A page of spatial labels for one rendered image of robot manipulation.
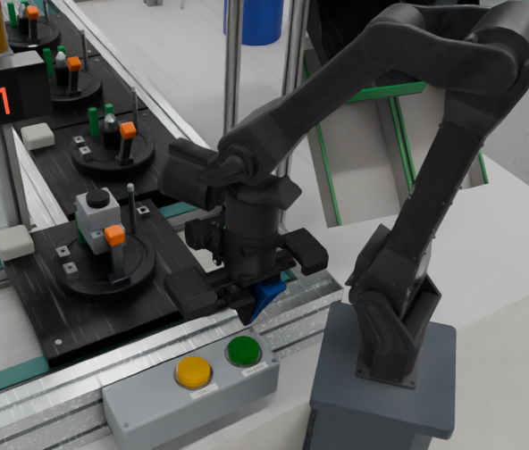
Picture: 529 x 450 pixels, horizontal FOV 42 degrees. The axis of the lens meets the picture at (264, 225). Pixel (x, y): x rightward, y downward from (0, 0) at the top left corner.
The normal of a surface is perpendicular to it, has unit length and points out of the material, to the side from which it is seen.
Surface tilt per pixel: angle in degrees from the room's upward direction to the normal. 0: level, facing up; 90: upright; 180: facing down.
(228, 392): 90
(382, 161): 45
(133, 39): 0
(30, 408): 0
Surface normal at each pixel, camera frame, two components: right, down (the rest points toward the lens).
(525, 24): 0.33, -0.62
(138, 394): 0.07, -0.77
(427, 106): 0.30, -0.11
